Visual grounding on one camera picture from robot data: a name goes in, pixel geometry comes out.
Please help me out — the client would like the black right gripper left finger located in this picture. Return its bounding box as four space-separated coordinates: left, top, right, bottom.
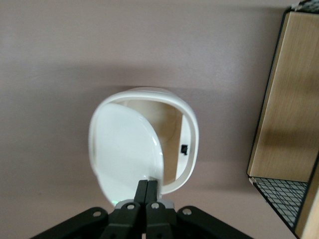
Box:
101 180 149 239

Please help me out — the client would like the brown table mat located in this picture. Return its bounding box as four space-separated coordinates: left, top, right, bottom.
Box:
0 0 319 239

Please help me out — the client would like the white plastic trash can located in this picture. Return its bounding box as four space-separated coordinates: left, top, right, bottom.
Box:
88 86 200 207

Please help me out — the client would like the wooden shelf with wire mesh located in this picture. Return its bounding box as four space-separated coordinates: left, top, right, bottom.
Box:
246 0 319 239

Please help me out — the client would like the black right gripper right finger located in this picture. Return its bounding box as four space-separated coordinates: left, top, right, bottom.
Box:
146 180 176 239

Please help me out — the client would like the white trash can lid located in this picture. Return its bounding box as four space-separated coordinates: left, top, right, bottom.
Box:
90 103 164 204

